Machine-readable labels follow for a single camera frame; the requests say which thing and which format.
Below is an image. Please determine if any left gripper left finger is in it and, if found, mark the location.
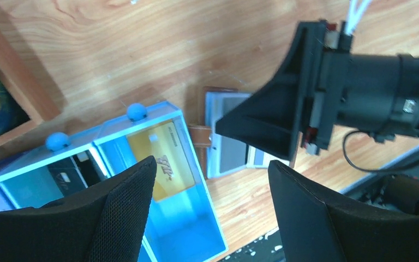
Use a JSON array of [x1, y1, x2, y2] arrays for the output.
[[0, 156, 157, 261]]

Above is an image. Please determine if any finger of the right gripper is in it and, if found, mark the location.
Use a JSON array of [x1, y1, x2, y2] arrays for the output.
[[215, 21, 328, 160]]

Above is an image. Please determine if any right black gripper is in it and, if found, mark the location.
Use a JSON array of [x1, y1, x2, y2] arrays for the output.
[[303, 21, 419, 154]]

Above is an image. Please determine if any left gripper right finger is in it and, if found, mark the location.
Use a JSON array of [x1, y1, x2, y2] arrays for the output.
[[268, 160, 419, 261]]

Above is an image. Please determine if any brown leather card holder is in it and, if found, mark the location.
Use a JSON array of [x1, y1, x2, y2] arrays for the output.
[[189, 86, 296, 179]]

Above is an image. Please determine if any black card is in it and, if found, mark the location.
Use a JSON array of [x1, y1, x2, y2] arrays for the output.
[[47, 151, 106, 197]]

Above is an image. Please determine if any gold VIP card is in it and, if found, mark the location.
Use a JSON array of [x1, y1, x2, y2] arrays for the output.
[[127, 121, 195, 201]]

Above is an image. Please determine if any blue three-compartment box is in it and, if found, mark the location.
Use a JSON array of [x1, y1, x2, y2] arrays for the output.
[[0, 102, 228, 261]]

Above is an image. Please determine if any brown wooden grid tray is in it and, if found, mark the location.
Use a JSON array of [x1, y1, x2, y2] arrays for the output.
[[0, 3, 62, 157]]

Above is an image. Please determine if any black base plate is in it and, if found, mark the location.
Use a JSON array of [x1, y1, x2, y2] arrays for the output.
[[219, 228, 286, 262]]

